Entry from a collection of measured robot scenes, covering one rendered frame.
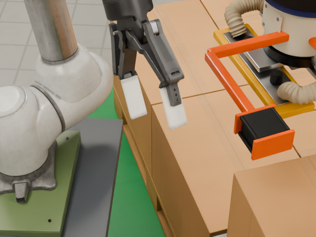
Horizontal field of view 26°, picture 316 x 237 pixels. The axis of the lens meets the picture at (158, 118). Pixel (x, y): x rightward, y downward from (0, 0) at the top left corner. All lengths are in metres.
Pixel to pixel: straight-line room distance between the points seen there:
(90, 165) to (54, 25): 0.46
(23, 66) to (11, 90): 1.78
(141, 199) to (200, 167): 0.66
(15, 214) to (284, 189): 0.70
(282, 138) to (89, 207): 0.73
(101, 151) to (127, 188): 0.90
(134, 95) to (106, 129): 0.93
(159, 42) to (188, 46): 1.71
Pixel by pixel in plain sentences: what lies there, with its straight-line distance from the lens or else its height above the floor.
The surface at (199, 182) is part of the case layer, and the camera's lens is 2.21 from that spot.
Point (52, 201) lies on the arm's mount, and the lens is 1.86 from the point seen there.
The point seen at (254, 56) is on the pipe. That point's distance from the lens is 1.65.
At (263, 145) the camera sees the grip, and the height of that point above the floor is 1.28.
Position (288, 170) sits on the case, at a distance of 1.72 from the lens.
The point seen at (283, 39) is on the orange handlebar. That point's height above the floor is 1.27.
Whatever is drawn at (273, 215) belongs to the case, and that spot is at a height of 0.95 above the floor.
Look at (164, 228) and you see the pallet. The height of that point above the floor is 0.02.
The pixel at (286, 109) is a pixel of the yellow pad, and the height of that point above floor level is 1.16.
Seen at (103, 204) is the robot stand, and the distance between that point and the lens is 1.88.
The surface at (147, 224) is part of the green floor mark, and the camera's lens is 2.78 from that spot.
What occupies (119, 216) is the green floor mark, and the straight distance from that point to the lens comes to 2.81.
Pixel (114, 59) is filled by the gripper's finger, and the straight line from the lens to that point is 1.15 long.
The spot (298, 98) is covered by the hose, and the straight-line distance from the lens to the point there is 1.52.
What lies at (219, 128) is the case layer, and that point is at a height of 0.54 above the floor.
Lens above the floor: 2.20
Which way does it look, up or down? 44 degrees down
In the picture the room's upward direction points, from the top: straight up
